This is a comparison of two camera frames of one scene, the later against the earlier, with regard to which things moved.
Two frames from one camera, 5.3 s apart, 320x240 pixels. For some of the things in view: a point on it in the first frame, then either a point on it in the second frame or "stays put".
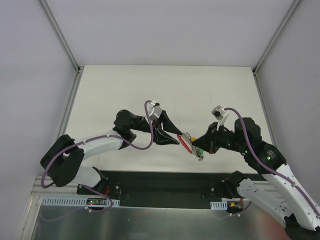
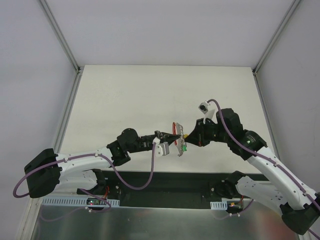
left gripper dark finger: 168,125 -> 169,136
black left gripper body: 157,126 -> 159,136
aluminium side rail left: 66,116 stays put
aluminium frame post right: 275,36 stays put
